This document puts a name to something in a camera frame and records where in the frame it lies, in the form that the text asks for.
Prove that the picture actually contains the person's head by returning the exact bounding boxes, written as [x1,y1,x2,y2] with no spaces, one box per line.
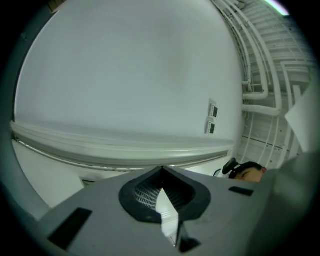
[234,161,268,184]

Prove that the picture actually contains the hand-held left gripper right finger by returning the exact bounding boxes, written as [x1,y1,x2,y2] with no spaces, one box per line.
[162,165,276,256]

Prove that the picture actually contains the long ceiling light strip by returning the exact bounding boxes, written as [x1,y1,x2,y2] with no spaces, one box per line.
[263,0,291,17]

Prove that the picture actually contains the white ceiling pipes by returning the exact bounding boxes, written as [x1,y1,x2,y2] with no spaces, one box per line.
[209,0,320,166]

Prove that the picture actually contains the black head-worn camera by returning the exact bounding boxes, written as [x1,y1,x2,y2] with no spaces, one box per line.
[222,157,237,176]

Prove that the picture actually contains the white door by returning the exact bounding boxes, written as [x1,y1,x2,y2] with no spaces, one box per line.
[11,139,87,222]

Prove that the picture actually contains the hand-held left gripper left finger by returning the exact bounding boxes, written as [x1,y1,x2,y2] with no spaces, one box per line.
[37,165,176,256]

